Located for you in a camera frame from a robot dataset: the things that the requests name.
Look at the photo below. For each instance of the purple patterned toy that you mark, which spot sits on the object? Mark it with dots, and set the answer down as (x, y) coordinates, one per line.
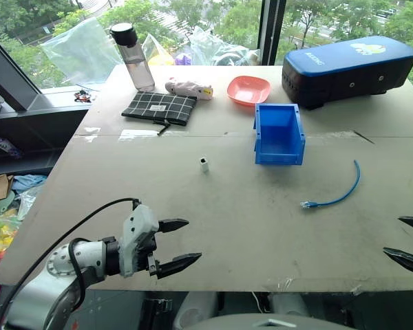
(6, 146)

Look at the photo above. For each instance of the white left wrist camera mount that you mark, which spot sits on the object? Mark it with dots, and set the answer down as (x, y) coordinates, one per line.
(137, 227)

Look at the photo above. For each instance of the black white grid pouch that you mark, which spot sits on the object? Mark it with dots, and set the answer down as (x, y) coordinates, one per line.
(160, 108)

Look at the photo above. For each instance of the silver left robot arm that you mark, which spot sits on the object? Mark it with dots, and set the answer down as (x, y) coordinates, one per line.
(38, 292)

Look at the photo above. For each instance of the clear water bottle black lid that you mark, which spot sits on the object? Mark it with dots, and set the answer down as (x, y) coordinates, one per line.
(134, 58)

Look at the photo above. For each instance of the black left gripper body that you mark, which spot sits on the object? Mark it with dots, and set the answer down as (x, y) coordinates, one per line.
(148, 252)

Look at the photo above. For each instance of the clear plastic bag with toys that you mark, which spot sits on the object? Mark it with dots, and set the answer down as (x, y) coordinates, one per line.
(210, 48)

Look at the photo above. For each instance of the silver robot body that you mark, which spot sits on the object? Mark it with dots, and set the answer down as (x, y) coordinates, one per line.
(268, 323)

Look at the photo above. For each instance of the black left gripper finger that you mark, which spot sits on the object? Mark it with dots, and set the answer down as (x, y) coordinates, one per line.
(179, 263)
(172, 225)

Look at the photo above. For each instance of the light blue cloth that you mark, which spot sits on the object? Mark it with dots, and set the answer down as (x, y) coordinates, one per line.
(27, 181)

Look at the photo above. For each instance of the pink plush toy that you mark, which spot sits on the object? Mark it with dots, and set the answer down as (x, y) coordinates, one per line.
(189, 88)

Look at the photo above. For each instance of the pink plastic bowl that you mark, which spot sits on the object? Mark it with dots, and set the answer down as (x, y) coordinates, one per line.
(248, 90)

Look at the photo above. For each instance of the black window frame post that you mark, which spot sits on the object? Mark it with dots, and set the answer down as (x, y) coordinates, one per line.
(272, 31)

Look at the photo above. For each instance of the blue plastic storage bin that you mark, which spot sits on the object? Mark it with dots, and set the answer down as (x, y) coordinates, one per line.
(278, 135)

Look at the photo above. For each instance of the grey slanted metal beam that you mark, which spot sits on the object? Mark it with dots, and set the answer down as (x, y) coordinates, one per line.
(10, 79)

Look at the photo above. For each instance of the blue and black padded case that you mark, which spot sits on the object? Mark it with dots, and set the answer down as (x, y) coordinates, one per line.
(347, 72)

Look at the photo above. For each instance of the small red black toy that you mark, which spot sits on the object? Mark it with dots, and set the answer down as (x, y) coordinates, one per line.
(82, 96)

